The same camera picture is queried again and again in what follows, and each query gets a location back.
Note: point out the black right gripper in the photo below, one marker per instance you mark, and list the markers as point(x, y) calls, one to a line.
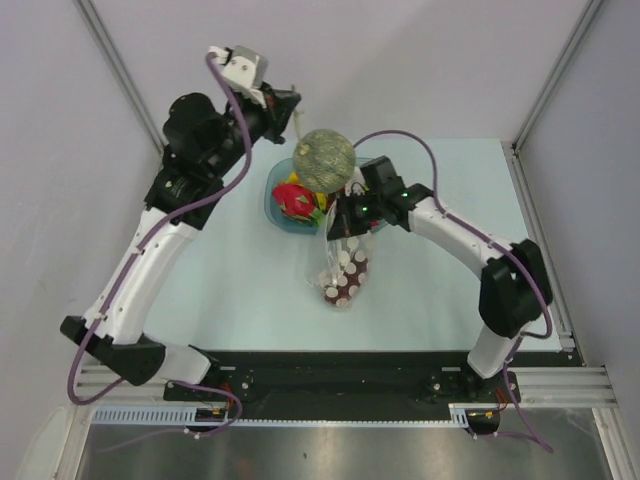
point(345, 223)

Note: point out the purple grape bunch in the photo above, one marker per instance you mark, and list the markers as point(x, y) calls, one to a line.
point(341, 285)

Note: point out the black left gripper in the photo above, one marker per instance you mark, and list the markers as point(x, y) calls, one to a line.
point(276, 113)

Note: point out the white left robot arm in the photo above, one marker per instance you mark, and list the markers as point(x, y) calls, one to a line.
point(203, 145)

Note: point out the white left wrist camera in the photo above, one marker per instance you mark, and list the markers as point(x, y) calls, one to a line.
point(242, 69)

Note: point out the aluminium frame post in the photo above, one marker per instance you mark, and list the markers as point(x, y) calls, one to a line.
point(118, 68)
point(585, 23)

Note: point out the right aluminium frame post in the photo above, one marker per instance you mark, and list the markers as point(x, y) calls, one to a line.
point(585, 23)

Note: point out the teal plastic fruit bowl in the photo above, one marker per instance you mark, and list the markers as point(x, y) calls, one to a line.
point(283, 172)

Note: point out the clear patterned zip bag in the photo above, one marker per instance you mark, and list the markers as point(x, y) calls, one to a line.
point(324, 254)

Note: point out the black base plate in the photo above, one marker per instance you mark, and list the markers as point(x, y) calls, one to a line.
point(361, 385)

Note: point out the white slotted cable duct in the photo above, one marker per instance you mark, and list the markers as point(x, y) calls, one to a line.
point(192, 417)

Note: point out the green netted melon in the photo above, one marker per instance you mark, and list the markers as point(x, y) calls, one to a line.
point(323, 159)

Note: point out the left aluminium frame post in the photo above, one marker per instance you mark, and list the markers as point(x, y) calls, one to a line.
point(118, 68)

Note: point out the pink dragon fruit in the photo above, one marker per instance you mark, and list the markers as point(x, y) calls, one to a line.
point(300, 204)

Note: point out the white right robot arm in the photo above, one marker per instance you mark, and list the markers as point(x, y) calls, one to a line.
point(515, 288)

